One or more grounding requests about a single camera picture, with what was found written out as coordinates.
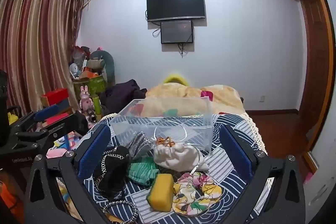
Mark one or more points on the cream crochet bedspread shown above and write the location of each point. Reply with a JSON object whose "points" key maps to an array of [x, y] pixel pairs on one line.
{"points": [[258, 134]]}

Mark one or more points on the pink folded cloth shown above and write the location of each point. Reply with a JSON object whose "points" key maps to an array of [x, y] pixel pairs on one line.
{"points": [[56, 151]]}

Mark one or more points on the small black wall monitor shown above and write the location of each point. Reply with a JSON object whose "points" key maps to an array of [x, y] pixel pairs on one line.
{"points": [[176, 32]]}

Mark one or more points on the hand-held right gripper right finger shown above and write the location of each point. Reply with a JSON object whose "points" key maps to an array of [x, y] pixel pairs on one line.
{"points": [[235, 154]]}

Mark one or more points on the wooden wardrobe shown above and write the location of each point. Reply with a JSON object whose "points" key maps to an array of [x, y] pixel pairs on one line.
{"points": [[315, 29]]}

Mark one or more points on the teal plush toy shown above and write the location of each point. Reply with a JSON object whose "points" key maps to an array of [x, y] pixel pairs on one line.
{"points": [[109, 64]]}

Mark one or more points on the green cylinder bottle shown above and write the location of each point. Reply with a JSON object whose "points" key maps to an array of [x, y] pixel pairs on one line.
{"points": [[97, 107]]}

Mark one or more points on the braided black white headband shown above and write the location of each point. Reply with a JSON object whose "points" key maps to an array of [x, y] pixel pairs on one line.
{"points": [[131, 207]]}

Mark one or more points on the white wall socket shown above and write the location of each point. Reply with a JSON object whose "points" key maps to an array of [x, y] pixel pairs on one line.
{"points": [[261, 98]]}

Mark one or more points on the black wall television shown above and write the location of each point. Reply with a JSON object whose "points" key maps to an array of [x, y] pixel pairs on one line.
{"points": [[176, 3]]}

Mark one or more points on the yellow plush pillow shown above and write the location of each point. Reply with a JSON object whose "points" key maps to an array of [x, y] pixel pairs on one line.
{"points": [[176, 78]]}

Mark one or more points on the green cardboard box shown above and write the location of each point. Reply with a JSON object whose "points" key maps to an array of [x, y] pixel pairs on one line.
{"points": [[95, 85]]}

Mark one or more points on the yellow fleece blanket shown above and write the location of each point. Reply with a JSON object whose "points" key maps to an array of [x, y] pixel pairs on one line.
{"points": [[183, 95]]}

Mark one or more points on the red striped curtain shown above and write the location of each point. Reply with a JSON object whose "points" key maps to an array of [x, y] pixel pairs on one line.
{"points": [[39, 43]]}

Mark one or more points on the small white blue plush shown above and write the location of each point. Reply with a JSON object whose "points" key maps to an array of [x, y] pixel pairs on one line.
{"points": [[74, 69]]}

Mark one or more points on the dark clothing pile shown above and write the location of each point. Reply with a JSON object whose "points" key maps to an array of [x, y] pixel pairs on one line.
{"points": [[120, 95]]}

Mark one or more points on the orange bag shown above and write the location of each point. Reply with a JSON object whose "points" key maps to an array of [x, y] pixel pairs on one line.
{"points": [[8, 195]]}

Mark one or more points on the pink cloth item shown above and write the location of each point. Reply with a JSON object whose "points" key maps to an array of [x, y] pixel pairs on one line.
{"points": [[206, 96]]}

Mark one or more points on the grey knit cloth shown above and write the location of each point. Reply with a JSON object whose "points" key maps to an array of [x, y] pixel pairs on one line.
{"points": [[140, 144]]}

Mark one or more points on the yellow sponge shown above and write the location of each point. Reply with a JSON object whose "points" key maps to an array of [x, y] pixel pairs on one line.
{"points": [[161, 192]]}

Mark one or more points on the green knit cloth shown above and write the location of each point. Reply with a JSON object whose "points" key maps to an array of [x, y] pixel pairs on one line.
{"points": [[141, 171]]}

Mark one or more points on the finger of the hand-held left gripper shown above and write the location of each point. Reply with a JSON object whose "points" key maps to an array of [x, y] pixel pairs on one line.
{"points": [[48, 111], [77, 123]]}

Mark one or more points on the clear plastic box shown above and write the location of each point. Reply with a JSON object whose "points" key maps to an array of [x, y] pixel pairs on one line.
{"points": [[126, 121]]}

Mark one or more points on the blue patterned bed cloth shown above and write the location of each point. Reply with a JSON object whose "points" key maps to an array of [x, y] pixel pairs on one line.
{"points": [[228, 200]]}

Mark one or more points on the floral scrunchie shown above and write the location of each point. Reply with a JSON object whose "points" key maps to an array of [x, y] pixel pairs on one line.
{"points": [[183, 203]]}

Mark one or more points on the red box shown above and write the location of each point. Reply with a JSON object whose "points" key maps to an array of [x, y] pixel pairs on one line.
{"points": [[55, 96]]}

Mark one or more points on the pink rabbit figure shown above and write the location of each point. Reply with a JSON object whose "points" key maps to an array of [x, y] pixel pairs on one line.
{"points": [[86, 100]]}

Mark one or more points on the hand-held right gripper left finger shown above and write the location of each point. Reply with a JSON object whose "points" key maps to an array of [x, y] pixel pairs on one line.
{"points": [[94, 154]]}

